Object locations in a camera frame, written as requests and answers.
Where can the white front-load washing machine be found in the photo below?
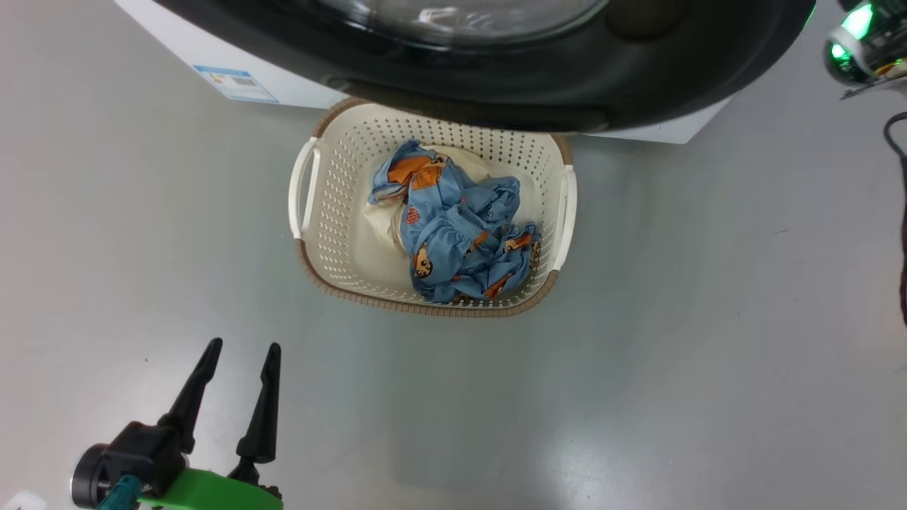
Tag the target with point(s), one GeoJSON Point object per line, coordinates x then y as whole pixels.
{"type": "Point", "coordinates": [212, 42]}

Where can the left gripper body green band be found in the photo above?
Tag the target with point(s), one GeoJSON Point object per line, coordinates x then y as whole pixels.
{"type": "Point", "coordinates": [142, 453]}

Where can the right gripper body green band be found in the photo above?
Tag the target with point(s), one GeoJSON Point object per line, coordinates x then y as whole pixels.
{"type": "Point", "coordinates": [871, 42]}

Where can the cream perforated plastic laundry basket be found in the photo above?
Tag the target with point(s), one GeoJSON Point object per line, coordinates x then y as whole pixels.
{"type": "Point", "coordinates": [340, 241]}

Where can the blue bear-print trousers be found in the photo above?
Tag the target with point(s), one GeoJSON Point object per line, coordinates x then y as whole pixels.
{"type": "Point", "coordinates": [453, 248]}

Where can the blue energy label sticker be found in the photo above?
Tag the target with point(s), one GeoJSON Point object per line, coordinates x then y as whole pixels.
{"type": "Point", "coordinates": [234, 83]}

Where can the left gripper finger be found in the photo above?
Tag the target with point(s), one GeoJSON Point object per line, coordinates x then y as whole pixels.
{"type": "Point", "coordinates": [191, 397]}
{"type": "Point", "coordinates": [268, 418]}

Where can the blue garment with orange patches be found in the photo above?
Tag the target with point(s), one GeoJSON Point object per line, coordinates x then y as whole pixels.
{"type": "Point", "coordinates": [439, 184]}

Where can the cream garment with black print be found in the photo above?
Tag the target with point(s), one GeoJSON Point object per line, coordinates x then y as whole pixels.
{"type": "Point", "coordinates": [382, 219]}

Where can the black round glass machine door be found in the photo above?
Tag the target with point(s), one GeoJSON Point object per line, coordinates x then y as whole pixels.
{"type": "Point", "coordinates": [567, 71]}

